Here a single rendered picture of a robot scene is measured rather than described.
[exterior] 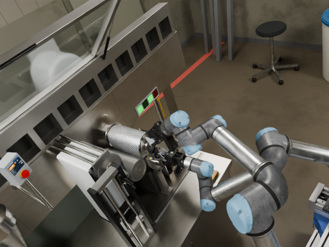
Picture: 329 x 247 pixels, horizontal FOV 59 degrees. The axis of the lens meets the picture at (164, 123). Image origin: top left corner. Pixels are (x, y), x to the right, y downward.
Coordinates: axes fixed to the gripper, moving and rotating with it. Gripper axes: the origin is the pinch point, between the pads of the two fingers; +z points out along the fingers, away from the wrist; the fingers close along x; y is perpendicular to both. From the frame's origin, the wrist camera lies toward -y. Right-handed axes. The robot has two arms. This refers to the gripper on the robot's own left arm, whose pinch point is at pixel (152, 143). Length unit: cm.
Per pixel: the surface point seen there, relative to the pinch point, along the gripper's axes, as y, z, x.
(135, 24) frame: 56, 7, -56
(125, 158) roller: 5.0, 11.3, 12.0
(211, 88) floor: -35, 156, -205
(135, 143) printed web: 6.5, 3.8, 5.0
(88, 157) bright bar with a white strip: 19.1, -3.3, 29.7
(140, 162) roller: -2.5, 7.9, 9.2
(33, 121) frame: 49, 7, 31
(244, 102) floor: -70, 114, -187
